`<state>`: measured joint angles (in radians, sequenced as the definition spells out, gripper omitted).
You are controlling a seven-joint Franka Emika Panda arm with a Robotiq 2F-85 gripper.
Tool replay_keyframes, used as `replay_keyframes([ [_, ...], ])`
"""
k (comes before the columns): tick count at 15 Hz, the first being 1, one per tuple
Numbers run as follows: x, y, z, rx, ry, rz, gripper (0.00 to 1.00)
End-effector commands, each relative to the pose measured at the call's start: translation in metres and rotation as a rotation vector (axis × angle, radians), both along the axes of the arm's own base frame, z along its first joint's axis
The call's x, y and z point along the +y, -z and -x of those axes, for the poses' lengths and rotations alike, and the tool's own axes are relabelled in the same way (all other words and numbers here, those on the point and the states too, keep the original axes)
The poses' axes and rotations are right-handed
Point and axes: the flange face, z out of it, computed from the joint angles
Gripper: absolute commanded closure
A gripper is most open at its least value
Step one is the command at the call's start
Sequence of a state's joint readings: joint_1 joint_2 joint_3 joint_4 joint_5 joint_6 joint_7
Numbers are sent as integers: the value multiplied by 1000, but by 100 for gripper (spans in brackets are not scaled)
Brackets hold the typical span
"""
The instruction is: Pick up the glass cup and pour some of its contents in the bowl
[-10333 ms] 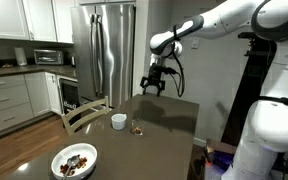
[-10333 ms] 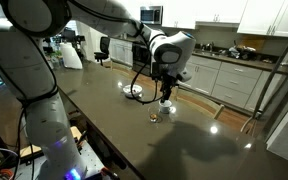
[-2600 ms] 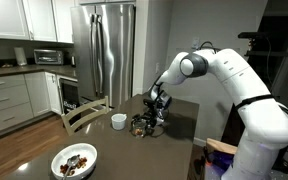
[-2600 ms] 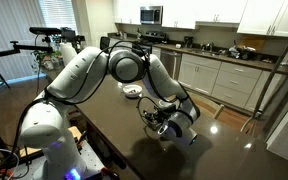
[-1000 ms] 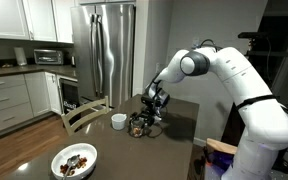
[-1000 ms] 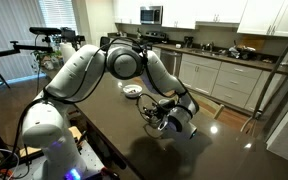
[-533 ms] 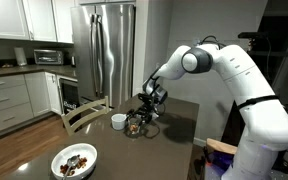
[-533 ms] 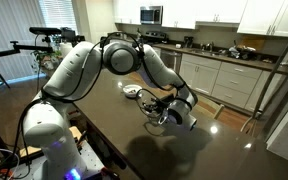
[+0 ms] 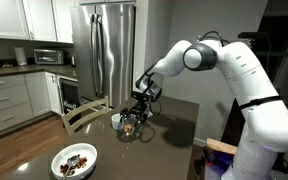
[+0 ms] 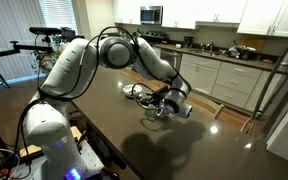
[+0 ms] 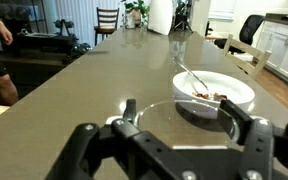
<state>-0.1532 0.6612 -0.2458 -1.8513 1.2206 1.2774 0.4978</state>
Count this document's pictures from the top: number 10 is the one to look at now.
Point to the pile of counter clutter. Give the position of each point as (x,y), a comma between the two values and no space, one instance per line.
(242,52)

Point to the dark metal pole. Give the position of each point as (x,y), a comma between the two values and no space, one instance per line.
(274,71)

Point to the stainless steel dishwasher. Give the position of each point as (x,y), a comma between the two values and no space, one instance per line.
(172,59)

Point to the black coffee maker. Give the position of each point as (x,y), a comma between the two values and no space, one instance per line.
(188,41)

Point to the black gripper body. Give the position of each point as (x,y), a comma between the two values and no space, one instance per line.
(156,99)

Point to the white kitchen cabinets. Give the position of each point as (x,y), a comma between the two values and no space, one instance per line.
(260,16)
(234,83)

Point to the black kitchen stove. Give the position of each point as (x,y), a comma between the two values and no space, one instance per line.
(155,36)

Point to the dark kitchen countertop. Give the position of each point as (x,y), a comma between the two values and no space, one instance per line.
(247,62)

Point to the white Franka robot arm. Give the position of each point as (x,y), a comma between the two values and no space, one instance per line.
(67,66)

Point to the black stereo camera bar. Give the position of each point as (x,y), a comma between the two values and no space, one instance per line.
(45,30)

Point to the wooden cutting board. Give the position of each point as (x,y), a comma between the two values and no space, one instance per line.
(255,42)

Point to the white upper kitchen cabinets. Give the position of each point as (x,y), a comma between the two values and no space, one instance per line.
(260,16)

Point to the stainless steel microwave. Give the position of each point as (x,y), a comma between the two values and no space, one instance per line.
(150,15)

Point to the white ceramic bowl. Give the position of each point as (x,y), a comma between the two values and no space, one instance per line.
(128,90)

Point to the light wood board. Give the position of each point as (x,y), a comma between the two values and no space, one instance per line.
(26,151)

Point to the black boxy device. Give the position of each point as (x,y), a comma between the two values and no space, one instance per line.
(68,33)

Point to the white lower kitchen cabinets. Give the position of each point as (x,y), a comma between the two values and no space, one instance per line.
(234,83)

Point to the white window blind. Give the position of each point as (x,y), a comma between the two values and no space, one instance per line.
(57,13)

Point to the chrome sink faucet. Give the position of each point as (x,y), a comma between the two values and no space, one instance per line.
(210,46)

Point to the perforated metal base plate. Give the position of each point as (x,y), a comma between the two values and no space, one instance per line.
(92,160)

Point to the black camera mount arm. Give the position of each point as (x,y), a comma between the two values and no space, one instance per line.
(34,48)

